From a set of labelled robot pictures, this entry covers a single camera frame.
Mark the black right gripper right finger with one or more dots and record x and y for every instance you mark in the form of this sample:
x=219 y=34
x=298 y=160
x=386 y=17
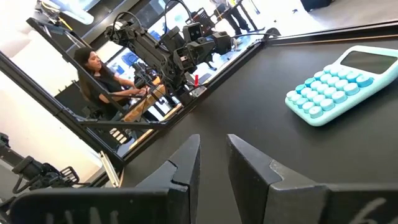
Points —
x=258 y=186

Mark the teal calculator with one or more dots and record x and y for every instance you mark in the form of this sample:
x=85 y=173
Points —
x=329 y=93

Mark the person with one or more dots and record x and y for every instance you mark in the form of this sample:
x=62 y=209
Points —
x=105 y=81
x=236 y=18

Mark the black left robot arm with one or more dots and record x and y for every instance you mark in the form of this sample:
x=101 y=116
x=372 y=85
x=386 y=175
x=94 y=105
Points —
x=149 y=53

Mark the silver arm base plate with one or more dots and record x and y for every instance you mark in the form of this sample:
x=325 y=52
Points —
x=197 y=91

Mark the small red tag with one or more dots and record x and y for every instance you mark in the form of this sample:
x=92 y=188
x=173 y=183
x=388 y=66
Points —
x=196 y=80

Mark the black neighbouring robot arm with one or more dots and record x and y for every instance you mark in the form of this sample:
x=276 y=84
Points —
x=40 y=174

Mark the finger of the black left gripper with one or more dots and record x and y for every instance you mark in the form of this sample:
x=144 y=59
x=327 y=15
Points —
x=172 y=38
x=222 y=43

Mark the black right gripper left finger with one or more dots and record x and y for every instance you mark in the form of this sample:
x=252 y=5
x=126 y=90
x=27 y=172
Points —
x=183 y=186

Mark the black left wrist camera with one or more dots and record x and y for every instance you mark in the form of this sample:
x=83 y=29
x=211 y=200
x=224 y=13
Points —
x=192 y=32

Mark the silver aluminium profile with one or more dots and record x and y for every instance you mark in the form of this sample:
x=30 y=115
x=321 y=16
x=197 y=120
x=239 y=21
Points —
x=110 y=169

